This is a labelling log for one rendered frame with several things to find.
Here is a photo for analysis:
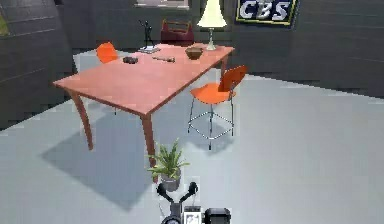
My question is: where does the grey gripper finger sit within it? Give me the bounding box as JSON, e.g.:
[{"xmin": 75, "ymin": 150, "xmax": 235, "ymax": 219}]
[
  {"xmin": 178, "ymin": 181, "xmax": 199, "ymax": 204},
  {"xmin": 156, "ymin": 182, "xmax": 176, "ymax": 204}
]

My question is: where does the cream shade table lamp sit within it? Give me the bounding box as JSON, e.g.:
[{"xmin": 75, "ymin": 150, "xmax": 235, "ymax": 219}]
[{"xmin": 196, "ymin": 0, "xmax": 229, "ymax": 52}]

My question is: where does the brown bowl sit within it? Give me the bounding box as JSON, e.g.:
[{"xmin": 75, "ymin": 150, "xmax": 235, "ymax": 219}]
[{"xmin": 184, "ymin": 46, "xmax": 205, "ymax": 61}]

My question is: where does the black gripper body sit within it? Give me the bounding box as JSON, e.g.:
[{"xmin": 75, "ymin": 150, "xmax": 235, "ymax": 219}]
[{"xmin": 161, "ymin": 201, "xmax": 184, "ymax": 224}]

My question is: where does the brown stick-shaped object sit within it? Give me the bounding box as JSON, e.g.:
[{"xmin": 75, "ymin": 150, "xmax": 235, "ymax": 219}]
[{"xmin": 151, "ymin": 55, "xmax": 177, "ymax": 64}]

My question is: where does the reddish wooden table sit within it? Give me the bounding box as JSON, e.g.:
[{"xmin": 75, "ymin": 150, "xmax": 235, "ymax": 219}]
[{"xmin": 52, "ymin": 42, "xmax": 236, "ymax": 184}]

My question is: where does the orange chair with metal legs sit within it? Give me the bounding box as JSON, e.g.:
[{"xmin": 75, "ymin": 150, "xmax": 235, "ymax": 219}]
[
  {"xmin": 187, "ymin": 64, "xmax": 250, "ymax": 151},
  {"xmin": 95, "ymin": 41, "xmax": 120, "ymax": 65}
]

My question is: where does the dark red armchair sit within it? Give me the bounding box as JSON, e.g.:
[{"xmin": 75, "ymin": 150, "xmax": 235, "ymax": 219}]
[{"xmin": 160, "ymin": 18, "xmax": 196, "ymax": 47}]

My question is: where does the green houseplant in grey pot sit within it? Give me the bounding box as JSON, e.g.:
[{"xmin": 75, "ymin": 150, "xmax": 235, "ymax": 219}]
[{"xmin": 146, "ymin": 138, "xmax": 191, "ymax": 193}]

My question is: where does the white flat book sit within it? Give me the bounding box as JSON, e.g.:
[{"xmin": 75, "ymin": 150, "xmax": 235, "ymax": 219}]
[{"xmin": 137, "ymin": 45, "xmax": 162, "ymax": 55}]

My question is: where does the framed blue wall sign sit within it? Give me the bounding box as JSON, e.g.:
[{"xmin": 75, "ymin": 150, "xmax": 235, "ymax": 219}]
[{"xmin": 235, "ymin": 0, "xmax": 299, "ymax": 27}]

